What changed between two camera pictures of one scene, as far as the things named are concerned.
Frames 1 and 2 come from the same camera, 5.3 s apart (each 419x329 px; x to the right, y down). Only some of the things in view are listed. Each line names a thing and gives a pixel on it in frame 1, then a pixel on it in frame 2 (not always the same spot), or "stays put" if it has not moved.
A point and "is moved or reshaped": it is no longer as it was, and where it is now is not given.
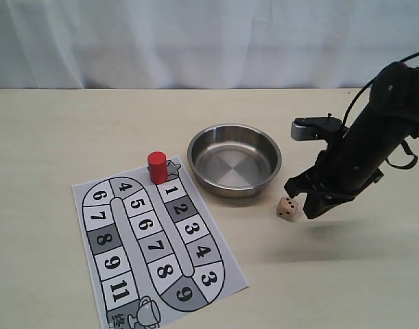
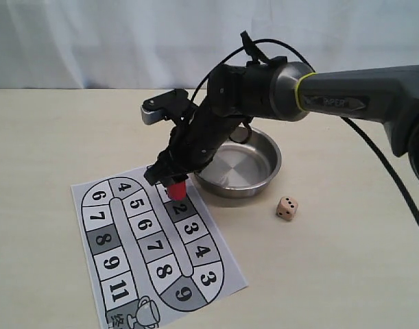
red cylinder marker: (158, 166) is moved or reshaped
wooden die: (287, 208) stays put
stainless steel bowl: (234, 160) stays put
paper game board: (153, 256) stays put
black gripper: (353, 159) → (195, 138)
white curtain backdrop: (177, 44) stays put
